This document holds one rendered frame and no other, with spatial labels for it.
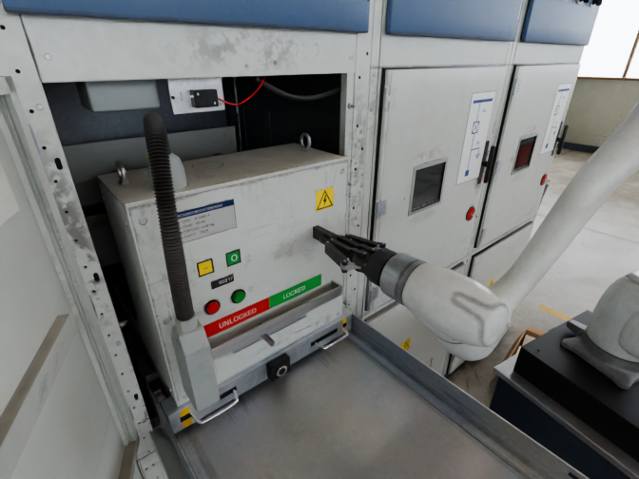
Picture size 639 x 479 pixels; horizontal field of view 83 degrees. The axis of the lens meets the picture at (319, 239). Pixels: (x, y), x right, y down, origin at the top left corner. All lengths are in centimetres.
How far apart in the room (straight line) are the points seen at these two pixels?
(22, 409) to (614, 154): 90
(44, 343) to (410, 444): 72
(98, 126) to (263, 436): 110
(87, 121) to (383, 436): 129
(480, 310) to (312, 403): 52
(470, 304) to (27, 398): 60
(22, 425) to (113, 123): 108
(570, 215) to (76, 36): 81
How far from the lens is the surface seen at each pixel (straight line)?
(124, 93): 73
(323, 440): 91
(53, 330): 68
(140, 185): 75
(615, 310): 121
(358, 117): 94
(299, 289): 90
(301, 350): 102
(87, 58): 66
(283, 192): 77
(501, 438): 98
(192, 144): 138
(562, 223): 75
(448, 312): 60
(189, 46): 70
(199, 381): 73
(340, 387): 100
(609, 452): 123
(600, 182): 74
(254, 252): 78
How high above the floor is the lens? 160
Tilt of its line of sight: 27 degrees down
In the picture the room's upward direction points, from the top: straight up
